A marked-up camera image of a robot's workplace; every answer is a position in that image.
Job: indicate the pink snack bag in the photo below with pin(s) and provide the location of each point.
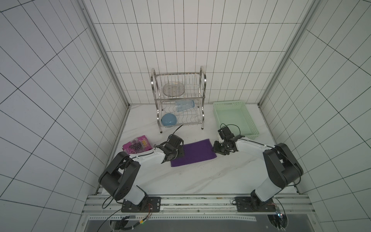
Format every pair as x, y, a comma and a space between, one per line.
137, 145

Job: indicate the purple square dishcloth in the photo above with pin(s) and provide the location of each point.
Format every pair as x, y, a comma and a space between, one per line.
195, 152

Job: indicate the clear plastic bottle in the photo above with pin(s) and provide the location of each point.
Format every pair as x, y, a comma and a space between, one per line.
184, 105

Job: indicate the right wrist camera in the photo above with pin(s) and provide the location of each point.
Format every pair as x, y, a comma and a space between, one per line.
225, 134

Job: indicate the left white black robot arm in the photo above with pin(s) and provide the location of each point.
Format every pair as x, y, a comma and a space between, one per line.
118, 179

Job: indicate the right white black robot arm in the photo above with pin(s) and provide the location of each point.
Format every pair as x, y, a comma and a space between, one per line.
282, 168

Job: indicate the steel two-tier dish rack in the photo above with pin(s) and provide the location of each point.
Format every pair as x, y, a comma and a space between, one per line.
195, 89

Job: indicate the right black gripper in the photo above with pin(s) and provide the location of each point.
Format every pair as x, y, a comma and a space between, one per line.
221, 146

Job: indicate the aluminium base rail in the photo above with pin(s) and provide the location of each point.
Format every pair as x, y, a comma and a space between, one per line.
171, 205

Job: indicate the green plastic basket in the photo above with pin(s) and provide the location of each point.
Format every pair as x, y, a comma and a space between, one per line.
235, 115

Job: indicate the blue bowl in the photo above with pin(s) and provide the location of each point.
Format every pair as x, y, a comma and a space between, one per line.
169, 120

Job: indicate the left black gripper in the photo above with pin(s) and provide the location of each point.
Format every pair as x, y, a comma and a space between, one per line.
181, 153

